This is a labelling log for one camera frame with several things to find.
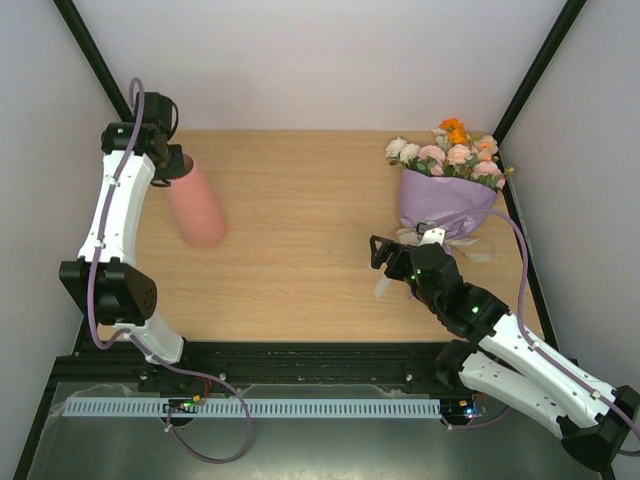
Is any pink cylindrical vase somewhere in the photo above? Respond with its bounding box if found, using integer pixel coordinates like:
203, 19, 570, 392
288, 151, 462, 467
166, 154, 227, 248

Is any cream ribbon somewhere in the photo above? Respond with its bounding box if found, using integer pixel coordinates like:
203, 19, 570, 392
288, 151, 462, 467
373, 227, 496, 301

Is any purple flower bouquet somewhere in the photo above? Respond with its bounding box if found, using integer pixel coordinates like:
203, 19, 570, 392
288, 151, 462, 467
385, 117, 514, 246

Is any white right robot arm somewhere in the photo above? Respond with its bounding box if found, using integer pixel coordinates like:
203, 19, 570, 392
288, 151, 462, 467
370, 229, 639, 473

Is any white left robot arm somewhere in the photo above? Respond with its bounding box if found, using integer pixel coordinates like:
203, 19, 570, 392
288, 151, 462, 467
78, 131, 394, 368

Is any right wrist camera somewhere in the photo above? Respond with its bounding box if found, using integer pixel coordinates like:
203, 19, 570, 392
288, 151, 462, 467
416, 222, 446, 246

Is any left black frame post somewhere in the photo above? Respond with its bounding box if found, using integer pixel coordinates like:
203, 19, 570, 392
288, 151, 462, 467
53, 0, 133, 122

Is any black frame post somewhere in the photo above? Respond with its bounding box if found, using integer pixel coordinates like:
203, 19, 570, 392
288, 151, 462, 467
53, 0, 133, 122
493, 0, 587, 144

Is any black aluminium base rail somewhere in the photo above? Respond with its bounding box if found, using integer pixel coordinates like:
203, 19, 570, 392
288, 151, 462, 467
48, 342, 471, 398

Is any white slotted cable duct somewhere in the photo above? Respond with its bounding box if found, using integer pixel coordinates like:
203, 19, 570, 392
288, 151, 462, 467
63, 397, 441, 419

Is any right black frame post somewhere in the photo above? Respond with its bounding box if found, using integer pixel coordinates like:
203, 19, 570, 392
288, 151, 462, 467
493, 0, 587, 144

